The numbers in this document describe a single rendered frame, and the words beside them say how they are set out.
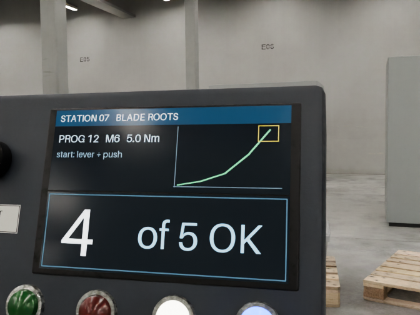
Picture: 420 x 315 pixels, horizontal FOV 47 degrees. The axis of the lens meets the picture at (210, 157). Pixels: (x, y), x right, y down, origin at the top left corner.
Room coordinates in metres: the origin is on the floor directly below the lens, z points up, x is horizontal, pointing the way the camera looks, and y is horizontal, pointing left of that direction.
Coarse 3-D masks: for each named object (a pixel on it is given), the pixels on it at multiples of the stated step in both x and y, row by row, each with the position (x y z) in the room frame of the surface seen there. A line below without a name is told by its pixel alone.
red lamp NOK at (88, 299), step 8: (88, 296) 0.30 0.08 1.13; (96, 296) 0.29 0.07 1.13; (104, 296) 0.29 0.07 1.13; (80, 304) 0.30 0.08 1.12; (88, 304) 0.29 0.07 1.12; (96, 304) 0.29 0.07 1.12; (104, 304) 0.29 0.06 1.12; (112, 304) 0.29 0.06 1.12; (80, 312) 0.29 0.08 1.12; (88, 312) 0.29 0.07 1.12; (96, 312) 0.29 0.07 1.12; (104, 312) 0.29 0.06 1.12; (112, 312) 0.29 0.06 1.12
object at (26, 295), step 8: (16, 288) 0.31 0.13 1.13; (24, 288) 0.31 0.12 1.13; (32, 288) 0.31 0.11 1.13; (8, 296) 0.31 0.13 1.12; (16, 296) 0.30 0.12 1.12; (24, 296) 0.30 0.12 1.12; (32, 296) 0.30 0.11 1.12; (40, 296) 0.30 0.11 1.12; (8, 304) 0.30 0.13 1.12; (16, 304) 0.30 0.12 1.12; (24, 304) 0.30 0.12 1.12; (32, 304) 0.30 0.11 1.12; (40, 304) 0.30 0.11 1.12; (8, 312) 0.30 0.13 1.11; (16, 312) 0.30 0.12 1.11; (24, 312) 0.30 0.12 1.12; (32, 312) 0.30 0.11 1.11; (40, 312) 0.30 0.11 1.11
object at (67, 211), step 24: (48, 192) 0.32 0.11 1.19; (72, 192) 0.32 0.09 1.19; (96, 192) 0.31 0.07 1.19; (48, 216) 0.32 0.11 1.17; (72, 216) 0.31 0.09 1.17; (96, 216) 0.31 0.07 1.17; (48, 240) 0.31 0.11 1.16; (72, 240) 0.31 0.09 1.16; (96, 240) 0.31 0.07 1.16; (48, 264) 0.31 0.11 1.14; (72, 264) 0.30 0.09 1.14; (96, 264) 0.30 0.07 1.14
